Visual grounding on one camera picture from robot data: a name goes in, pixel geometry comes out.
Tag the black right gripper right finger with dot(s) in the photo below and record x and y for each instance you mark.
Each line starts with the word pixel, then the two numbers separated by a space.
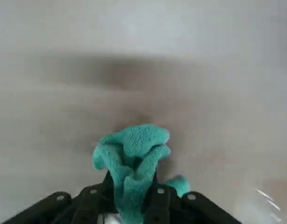
pixel 171 205

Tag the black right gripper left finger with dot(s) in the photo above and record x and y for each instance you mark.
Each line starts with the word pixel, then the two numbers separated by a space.
pixel 82 205

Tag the green cloth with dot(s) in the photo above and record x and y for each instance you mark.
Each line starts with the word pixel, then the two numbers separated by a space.
pixel 134 163

